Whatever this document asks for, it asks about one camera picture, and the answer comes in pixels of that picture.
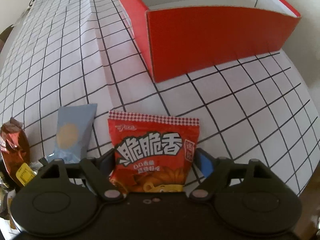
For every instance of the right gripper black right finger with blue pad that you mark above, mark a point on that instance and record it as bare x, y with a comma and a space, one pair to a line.
215, 170

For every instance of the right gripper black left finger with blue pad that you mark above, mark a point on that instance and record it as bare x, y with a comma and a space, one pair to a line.
96, 171

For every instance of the red crispy snack bag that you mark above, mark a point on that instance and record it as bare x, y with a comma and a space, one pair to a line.
153, 153

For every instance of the light blue snack packet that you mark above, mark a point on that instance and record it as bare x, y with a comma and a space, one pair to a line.
74, 129

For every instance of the yellow snack packet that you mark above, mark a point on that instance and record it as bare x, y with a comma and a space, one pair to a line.
25, 174

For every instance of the brown foil snack bag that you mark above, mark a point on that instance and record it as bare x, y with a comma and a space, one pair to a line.
15, 149

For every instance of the white black grid tablecloth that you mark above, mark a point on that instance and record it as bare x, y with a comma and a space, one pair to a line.
75, 52

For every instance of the red cardboard box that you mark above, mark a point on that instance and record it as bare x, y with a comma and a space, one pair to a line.
177, 37

